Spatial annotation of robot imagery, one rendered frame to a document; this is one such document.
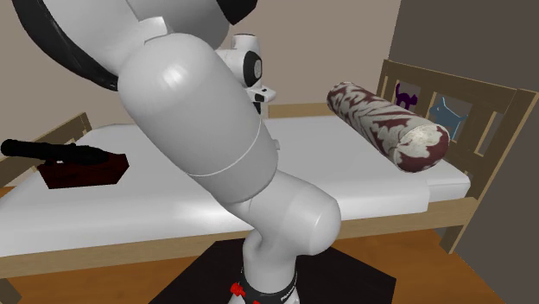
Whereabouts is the dark red white patterned bolster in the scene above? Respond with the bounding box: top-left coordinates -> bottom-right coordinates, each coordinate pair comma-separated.
327,80 -> 451,174

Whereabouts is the black cannon on dark red base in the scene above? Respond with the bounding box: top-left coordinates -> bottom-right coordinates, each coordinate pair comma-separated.
0,138 -> 130,190

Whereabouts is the black robot stand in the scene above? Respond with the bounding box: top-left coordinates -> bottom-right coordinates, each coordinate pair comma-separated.
148,237 -> 397,304

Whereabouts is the purple cat figure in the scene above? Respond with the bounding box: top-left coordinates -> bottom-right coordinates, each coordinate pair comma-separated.
395,82 -> 419,111

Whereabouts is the wooden bed with white mattress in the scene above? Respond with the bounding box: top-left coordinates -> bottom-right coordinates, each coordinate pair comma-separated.
0,59 -> 539,304

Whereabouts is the blue cat figure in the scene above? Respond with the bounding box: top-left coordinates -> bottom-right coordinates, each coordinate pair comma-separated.
428,97 -> 469,142

